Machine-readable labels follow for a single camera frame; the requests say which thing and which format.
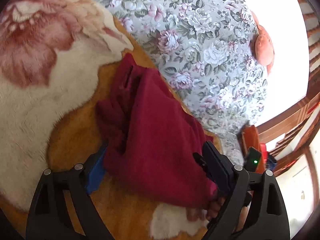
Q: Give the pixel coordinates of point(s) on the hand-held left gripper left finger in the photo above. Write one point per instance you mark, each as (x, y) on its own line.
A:
(96, 170)

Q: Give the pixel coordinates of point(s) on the orange plush cushion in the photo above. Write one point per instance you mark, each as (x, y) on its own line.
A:
(263, 47)

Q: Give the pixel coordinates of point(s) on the dark red sweater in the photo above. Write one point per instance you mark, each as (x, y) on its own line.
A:
(155, 130)

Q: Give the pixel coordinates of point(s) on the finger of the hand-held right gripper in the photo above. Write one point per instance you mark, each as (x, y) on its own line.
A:
(202, 163)

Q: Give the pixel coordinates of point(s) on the person's right hand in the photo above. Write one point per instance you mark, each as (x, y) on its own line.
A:
(215, 207)

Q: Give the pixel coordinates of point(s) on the floral bedsheet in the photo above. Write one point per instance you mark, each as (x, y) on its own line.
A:
(200, 42)

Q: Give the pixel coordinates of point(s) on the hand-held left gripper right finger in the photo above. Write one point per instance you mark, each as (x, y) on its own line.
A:
(220, 165)

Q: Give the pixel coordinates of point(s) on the wooden slatted railing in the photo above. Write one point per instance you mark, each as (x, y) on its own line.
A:
(295, 110)

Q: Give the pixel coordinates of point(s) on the plush flower-print blanket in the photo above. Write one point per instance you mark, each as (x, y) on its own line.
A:
(37, 117)

